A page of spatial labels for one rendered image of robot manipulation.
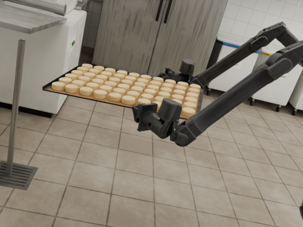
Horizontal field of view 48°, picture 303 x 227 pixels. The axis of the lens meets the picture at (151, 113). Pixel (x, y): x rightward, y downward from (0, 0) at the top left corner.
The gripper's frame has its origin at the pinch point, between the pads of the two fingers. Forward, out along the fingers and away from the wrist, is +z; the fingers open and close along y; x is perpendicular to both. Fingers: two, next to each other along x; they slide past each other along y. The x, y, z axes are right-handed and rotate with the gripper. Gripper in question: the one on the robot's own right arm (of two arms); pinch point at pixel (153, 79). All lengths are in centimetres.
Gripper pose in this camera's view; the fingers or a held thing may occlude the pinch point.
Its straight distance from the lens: 160.4
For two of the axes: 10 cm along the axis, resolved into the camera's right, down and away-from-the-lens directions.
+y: 1.6, -9.1, -3.9
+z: -8.2, 0.9, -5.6
